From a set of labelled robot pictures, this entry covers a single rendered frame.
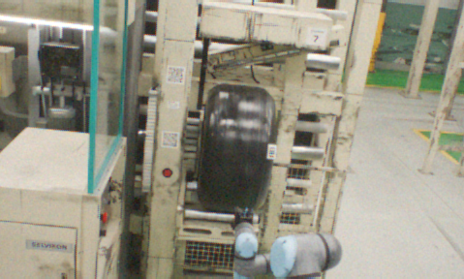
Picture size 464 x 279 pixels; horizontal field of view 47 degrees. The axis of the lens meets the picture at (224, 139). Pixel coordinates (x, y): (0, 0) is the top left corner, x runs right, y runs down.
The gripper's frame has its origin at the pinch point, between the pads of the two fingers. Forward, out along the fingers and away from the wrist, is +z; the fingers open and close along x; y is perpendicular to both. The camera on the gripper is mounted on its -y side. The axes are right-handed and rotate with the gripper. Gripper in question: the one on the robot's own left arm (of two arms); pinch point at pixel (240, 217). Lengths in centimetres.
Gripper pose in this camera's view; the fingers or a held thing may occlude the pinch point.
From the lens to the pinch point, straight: 222.9
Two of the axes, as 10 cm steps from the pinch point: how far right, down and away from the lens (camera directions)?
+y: 1.1, -9.7, -2.2
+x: -9.9, -1.0, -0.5
